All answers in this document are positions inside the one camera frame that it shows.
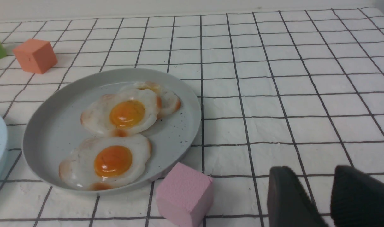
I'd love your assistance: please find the white grid tablecloth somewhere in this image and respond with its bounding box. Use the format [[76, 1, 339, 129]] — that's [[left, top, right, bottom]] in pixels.
[[0, 7, 384, 227]]

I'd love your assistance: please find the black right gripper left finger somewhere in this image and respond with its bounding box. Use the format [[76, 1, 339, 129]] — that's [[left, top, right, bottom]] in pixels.
[[267, 166, 328, 227]]

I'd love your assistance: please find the pink foam cube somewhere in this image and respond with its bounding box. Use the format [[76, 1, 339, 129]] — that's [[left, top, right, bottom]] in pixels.
[[156, 162, 214, 227]]

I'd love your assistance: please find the grey plate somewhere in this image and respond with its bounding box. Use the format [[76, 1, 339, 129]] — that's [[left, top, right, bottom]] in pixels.
[[22, 68, 201, 195]]

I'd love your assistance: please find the fried egg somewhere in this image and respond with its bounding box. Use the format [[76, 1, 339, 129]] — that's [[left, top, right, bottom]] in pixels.
[[134, 81, 181, 119], [59, 134, 152, 191], [80, 89, 162, 137]]

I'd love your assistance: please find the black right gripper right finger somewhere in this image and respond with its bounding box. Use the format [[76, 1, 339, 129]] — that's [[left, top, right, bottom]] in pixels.
[[330, 165, 384, 227]]

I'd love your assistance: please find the orange foam cube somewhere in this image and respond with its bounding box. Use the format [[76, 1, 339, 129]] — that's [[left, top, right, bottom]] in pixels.
[[12, 39, 58, 74]]

